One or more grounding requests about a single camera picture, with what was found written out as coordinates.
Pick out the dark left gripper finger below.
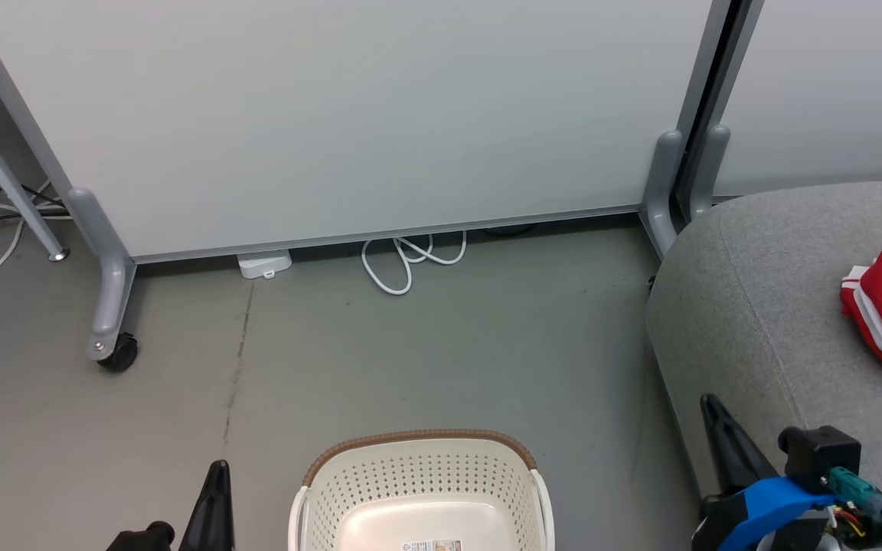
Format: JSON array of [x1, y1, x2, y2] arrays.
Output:
[[178, 459, 236, 551]]

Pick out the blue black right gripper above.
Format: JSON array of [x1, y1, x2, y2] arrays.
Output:
[[690, 393, 841, 551]]

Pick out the cream perforated laundry basket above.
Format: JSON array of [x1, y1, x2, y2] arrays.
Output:
[[287, 428, 557, 551]]

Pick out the grey fabric sofa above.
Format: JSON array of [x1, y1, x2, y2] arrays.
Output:
[[645, 178, 882, 551]]

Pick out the long grey partition foot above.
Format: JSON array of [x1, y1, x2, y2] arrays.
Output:
[[65, 187, 138, 363]]

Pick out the white power strip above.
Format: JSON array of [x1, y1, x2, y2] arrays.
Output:
[[236, 248, 294, 281]]

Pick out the short grey partition foot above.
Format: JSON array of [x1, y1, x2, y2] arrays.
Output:
[[639, 129, 688, 258], [687, 123, 732, 223]]

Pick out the narrow white partition panel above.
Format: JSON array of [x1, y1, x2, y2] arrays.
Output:
[[675, 0, 882, 202]]

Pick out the large white partition panel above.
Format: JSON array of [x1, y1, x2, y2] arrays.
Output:
[[0, 0, 733, 266]]

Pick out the right teal cable connector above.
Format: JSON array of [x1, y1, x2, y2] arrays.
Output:
[[827, 466, 882, 530]]

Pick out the looped white power cable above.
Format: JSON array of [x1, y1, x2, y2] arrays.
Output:
[[360, 229, 469, 297]]

